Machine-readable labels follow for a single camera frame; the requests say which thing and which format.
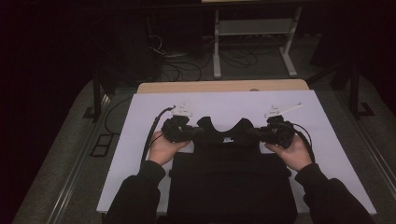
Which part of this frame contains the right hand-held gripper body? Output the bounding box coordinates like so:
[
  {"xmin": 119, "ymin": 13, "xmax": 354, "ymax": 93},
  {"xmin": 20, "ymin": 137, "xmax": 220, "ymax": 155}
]
[{"xmin": 261, "ymin": 102, "xmax": 304, "ymax": 148}]

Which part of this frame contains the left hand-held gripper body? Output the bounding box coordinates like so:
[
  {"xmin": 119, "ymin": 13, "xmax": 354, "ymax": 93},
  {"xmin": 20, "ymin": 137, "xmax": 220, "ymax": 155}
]
[{"xmin": 161, "ymin": 104, "xmax": 194, "ymax": 144}]

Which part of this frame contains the black tank top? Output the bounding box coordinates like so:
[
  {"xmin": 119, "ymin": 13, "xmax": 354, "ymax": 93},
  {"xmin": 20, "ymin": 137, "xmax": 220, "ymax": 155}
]
[{"xmin": 166, "ymin": 116, "xmax": 298, "ymax": 224}]

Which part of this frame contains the person's left hand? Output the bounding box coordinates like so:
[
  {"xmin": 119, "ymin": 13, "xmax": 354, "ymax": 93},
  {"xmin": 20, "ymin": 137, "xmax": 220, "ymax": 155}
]
[{"xmin": 148, "ymin": 130, "xmax": 191, "ymax": 166}]

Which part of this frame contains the person's right hand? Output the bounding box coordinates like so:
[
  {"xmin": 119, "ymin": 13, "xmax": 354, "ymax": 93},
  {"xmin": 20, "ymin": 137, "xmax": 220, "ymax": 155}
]
[{"xmin": 264, "ymin": 135, "xmax": 313, "ymax": 173}]

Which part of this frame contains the white board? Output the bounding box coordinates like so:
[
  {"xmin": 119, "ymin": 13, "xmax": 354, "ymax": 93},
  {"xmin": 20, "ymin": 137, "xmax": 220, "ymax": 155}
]
[{"xmin": 96, "ymin": 90, "xmax": 377, "ymax": 216}]

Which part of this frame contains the black metal stand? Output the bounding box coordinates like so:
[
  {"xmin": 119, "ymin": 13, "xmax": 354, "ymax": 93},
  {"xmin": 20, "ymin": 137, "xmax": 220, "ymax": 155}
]
[
  {"xmin": 83, "ymin": 69, "xmax": 118, "ymax": 122},
  {"xmin": 306, "ymin": 60, "xmax": 375, "ymax": 120}
]

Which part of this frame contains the left hand-held gripper cable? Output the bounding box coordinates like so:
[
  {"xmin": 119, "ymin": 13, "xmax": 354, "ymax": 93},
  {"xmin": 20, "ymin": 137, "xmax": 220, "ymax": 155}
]
[{"xmin": 140, "ymin": 105, "xmax": 177, "ymax": 164}]

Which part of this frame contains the hand-held gripper cable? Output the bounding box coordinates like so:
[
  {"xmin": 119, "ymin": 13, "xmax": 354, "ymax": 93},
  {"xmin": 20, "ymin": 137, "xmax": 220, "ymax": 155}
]
[
  {"xmin": 140, "ymin": 105, "xmax": 177, "ymax": 164},
  {"xmin": 290, "ymin": 122, "xmax": 316, "ymax": 164}
]

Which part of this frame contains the right hand-held gripper cable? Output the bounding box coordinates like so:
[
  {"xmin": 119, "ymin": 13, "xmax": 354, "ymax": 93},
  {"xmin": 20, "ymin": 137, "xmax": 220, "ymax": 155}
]
[{"xmin": 290, "ymin": 122, "xmax": 316, "ymax": 164}]

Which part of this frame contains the bundle of black floor cables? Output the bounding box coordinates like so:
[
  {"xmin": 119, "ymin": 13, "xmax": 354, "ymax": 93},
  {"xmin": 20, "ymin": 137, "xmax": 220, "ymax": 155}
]
[{"xmin": 162, "ymin": 46, "xmax": 260, "ymax": 82}]

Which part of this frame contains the black floor cable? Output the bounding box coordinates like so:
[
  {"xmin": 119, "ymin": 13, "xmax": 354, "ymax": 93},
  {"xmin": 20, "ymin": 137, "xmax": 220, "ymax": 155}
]
[{"xmin": 104, "ymin": 96, "xmax": 134, "ymax": 136}]

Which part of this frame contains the white metal table frame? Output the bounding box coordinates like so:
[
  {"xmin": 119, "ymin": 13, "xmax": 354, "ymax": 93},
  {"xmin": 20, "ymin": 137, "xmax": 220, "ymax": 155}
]
[{"xmin": 201, "ymin": 0, "xmax": 304, "ymax": 79}]

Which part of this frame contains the thin white cable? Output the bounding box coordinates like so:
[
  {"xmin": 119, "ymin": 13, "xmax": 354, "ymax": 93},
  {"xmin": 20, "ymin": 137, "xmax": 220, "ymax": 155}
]
[{"xmin": 148, "ymin": 34, "xmax": 166, "ymax": 56}]

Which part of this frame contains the metal floor rail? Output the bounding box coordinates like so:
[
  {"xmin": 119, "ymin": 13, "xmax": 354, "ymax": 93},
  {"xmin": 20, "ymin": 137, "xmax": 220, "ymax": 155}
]
[
  {"xmin": 46, "ymin": 92, "xmax": 113, "ymax": 224},
  {"xmin": 339, "ymin": 92, "xmax": 396, "ymax": 197}
]

